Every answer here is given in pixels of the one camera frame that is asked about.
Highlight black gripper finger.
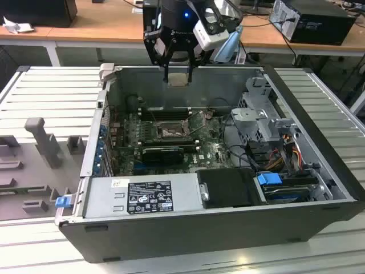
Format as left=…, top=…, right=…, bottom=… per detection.
left=187, top=42, right=205, bottom=86
left=159, top=42, right=175, bottom=83

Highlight square CPU chip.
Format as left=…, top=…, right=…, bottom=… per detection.
left=167, top=72, right=189, bottom=87

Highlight metal socket cover frame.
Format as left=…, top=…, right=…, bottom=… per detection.
left=182, top=110, right=208, bottom=135

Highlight black RAM slot bank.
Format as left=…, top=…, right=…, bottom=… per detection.
left=139, top=136, right=202, bottom=147
left=139, top=106, right=191, bottom=121

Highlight blue expansion slot clips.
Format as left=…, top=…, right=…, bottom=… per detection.
left=95, top=121, right=108, bottom=174

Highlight black computer tower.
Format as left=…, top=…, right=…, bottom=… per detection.
left=142, top=0, right=163, bottom=31

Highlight grey case corner latch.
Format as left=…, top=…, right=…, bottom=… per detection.
left=98, top=63, right=115, bottom=84

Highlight silver metal drive cage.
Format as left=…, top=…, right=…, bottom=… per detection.
left=230, top=76, right=299, bottom=145

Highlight green motherboard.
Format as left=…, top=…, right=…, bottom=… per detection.
left=109, top=110, right=238, bottom=176

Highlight black graphics card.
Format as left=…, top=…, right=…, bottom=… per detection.
left=141, top=146, right=185, bottom=166

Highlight black plastic shroud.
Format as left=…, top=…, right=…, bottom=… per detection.
left=196, top=167, right=268, bottom=208

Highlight hard disk in blue carrier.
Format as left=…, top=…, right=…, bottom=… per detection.
left=255, top=170, right=321, bottom=205

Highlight black desktop PC silver panel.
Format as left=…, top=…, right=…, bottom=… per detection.
left=269, top=0, right=358, bottom=46

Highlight silver power supply unit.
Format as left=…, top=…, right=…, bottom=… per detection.
left=83, top=173, right=201, bottom=219

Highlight black box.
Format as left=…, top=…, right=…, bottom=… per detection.
left=0, top=0, right=78, bottom=29

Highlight grey parts rack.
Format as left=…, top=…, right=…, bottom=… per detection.
left=0, top=116, right=90, bottom=221

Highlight crumpled white paper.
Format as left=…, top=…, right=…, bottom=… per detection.
left=2, top=15, right=35, bottom=34

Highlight open black PC case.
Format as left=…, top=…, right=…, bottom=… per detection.
left=54, top=63, right=362, bottom=264

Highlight blue case release latch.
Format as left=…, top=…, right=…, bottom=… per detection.
left=55, top=196, right=71, bottom=209

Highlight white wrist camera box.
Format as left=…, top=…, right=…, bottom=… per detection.
left=193, top=7, right=230, bottom=53

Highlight black looped cable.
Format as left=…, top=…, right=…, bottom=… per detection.
left=221, top=114, right=253, bottom=171

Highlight wooden desk white frame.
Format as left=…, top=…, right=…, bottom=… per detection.
left=0, top=0, right=161, bottom=68
left=238, top=11, right=365, bottom=67

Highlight black power cable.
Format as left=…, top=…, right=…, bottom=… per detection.
left=278, top=17, right=299, bottom=67

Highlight coloured power wire bundle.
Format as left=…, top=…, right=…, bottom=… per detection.
left=263, top=134, right=303, bottom=172

